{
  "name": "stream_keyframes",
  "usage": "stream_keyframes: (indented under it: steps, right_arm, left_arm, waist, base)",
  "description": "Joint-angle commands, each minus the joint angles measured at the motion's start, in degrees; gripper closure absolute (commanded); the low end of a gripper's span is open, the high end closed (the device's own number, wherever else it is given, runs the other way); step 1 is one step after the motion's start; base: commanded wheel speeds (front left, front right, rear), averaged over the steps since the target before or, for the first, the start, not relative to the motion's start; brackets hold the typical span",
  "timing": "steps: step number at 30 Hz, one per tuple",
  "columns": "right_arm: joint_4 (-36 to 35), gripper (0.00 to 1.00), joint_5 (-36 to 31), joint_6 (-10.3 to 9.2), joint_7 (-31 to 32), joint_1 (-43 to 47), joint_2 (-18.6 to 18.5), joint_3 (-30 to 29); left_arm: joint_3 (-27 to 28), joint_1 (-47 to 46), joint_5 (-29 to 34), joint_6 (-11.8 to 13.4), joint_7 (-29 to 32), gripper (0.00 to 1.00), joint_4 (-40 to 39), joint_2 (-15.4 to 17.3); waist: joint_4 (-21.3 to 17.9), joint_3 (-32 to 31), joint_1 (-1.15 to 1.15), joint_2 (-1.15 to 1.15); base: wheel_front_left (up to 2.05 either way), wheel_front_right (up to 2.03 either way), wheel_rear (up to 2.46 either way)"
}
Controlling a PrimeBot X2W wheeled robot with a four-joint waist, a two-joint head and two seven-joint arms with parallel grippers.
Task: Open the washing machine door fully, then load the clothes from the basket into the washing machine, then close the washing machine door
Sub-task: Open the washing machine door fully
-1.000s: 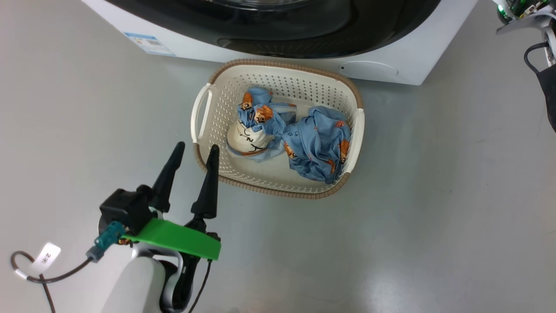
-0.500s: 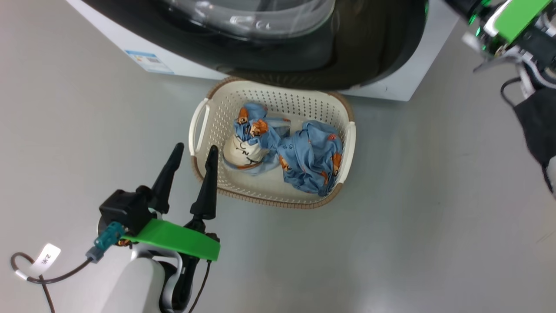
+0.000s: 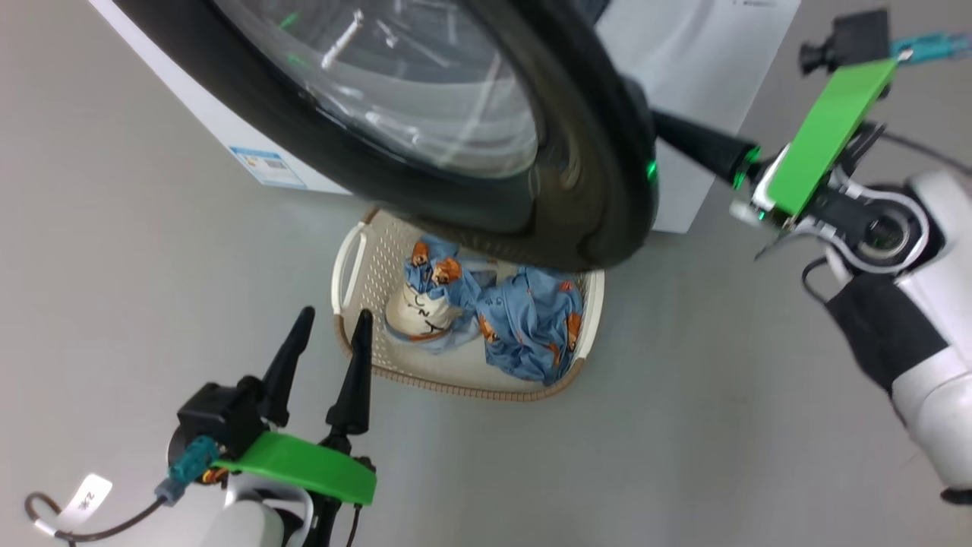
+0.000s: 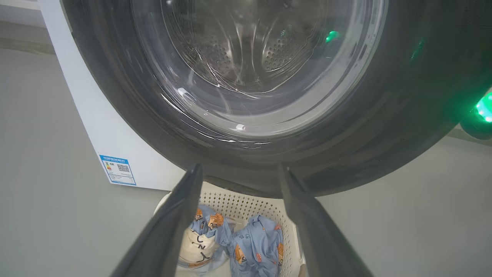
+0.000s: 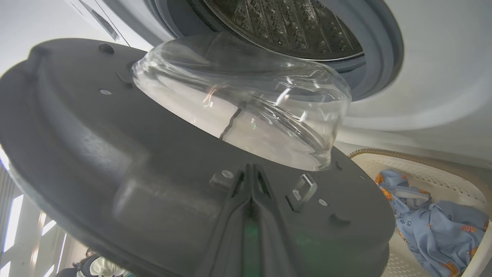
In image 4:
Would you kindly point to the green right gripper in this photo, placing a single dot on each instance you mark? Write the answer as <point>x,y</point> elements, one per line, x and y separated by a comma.
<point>480,123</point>

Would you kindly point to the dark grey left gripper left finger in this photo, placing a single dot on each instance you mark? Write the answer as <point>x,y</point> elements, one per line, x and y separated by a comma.
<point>165,231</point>

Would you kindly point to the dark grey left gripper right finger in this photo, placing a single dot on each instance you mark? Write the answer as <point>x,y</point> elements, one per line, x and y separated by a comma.
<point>315,238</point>

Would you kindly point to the cream printed garment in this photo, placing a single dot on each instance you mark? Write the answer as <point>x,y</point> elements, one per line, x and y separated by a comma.
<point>196,250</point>

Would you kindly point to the blue bear-print garment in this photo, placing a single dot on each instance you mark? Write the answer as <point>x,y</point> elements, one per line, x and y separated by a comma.
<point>221,234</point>
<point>257,246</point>

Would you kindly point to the black round washing machine door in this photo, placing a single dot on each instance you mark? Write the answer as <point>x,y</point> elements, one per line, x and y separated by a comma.
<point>384,134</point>

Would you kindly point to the cream perforated laundry basket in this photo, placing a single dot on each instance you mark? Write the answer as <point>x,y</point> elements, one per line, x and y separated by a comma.
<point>246,206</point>

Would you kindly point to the white washing machine body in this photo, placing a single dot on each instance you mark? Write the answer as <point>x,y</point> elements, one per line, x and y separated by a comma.
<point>96,115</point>

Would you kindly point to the blue energy label sticker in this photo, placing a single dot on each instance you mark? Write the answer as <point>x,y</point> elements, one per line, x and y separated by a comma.
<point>118,170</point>

